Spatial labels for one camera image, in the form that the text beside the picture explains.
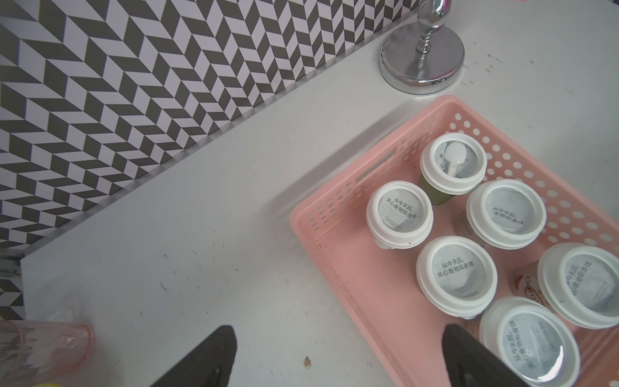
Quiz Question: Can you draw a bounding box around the pink perforated plastic basket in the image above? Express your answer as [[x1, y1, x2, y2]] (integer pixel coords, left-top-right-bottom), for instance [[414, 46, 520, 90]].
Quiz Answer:
[[290, 96, 618, 386]]

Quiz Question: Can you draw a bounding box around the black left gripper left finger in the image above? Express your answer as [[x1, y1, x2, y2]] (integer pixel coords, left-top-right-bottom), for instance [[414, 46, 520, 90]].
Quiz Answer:
[[152, 325, 237, 387]]

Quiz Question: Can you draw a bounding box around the green yogurt cup white lid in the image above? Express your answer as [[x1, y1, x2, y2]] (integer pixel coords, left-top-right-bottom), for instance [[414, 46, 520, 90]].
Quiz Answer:
[[419, 132, 488, 206]]

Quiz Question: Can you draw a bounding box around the pink transparent plastic cup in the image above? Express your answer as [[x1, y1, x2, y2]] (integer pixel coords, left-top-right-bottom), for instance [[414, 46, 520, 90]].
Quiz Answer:
[[1, 320, 96, 386]]

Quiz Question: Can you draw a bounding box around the white lid yogurt cup right-near-basket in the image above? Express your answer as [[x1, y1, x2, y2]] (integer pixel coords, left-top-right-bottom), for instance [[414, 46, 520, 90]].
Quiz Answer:
[[455, 179, 547, 250]]

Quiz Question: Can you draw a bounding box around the red label yogurt cup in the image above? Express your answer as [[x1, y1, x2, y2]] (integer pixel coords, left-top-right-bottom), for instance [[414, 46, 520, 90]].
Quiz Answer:
[[509, 243, 618, 330]]

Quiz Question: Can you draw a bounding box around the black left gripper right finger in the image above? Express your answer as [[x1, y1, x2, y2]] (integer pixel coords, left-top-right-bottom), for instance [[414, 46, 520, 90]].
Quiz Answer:
[[442, 324, 527, 387]]

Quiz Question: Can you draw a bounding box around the chrome cup holder stand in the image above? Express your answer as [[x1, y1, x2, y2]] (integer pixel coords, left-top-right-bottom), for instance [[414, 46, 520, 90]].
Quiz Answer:
[[380, 0, 465, 95]]

